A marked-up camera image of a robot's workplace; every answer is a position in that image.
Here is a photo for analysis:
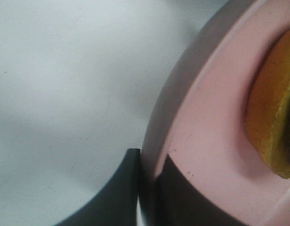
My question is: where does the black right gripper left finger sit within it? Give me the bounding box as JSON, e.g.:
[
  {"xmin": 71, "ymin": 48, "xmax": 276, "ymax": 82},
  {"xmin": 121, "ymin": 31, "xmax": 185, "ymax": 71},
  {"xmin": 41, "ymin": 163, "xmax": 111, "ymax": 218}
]
[{"xmin": 57, "ymin": 148, "xmax": 140, "ymax": 226}]

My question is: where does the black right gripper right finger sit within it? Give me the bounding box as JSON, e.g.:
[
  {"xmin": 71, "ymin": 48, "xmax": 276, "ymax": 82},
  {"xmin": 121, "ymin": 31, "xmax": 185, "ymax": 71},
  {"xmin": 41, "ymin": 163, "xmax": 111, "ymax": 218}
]
[{"xmin": 141, "ymin": 156, "xmax": 232, "ymax": 226}]

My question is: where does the pink round plate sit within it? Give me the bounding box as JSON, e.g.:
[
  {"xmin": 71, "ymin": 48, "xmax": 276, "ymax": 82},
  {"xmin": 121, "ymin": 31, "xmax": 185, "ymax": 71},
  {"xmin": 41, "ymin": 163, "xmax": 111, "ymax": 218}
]
[{"xmin": 140, "ymin": 0, "xmax": 290, "ymax": 226}]

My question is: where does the toy hamburger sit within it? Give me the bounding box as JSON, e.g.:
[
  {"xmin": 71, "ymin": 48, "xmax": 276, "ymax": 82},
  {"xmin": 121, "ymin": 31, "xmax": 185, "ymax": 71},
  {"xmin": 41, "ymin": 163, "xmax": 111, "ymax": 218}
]
[{"xmin": 245, "ymin": 29, "xmax": 290, "ymax": 179}]

